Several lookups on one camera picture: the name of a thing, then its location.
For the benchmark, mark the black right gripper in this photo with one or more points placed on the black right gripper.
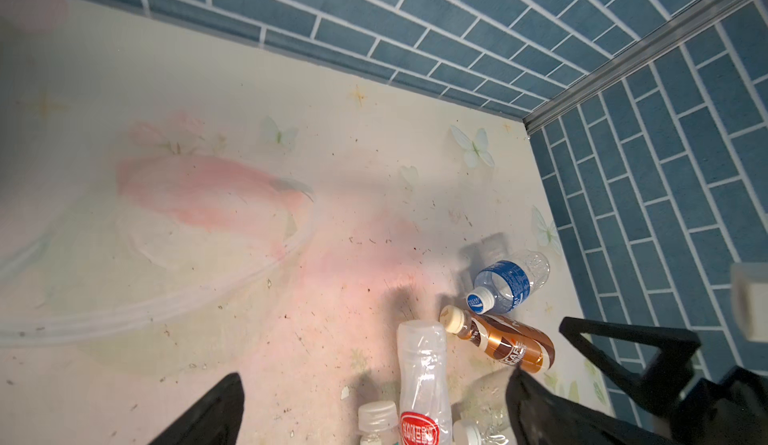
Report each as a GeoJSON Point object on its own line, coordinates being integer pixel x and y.
{"type": "Point", "coordinates": [652, 366]}

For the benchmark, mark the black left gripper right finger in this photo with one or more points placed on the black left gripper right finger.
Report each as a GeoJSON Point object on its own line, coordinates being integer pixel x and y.
{"type": "Point", "coordinates": [539, 417]}

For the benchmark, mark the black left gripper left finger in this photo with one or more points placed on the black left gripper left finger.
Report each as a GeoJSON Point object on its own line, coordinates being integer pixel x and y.
{"type": "Point", "coordinates": [215, 418]}

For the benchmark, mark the white bottle red cap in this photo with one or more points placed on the white bottle red cap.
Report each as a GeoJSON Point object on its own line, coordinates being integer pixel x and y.
{"type": "Point", "coordinates": [424, 400]}

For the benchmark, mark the clear bottle blue label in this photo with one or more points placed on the clear bottle blue label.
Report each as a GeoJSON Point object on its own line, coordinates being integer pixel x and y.
{"type": "Point", "coordinates": [504, 285]}

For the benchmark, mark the clear bottle green white cap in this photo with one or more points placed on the clear bottle green white cap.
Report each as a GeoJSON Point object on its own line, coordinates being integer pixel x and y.
{"type": "Point", "coordinates": [378, 423]}

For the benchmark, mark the brown coffee bottle right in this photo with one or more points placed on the brown coffee bottle right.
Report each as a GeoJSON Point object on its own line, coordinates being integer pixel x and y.
{"type": "Point", "coordinates": [504, 340]}

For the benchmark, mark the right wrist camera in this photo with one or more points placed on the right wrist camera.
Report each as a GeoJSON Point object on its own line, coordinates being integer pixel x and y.
{"type": "Point", "coordinates": [749, 299]}

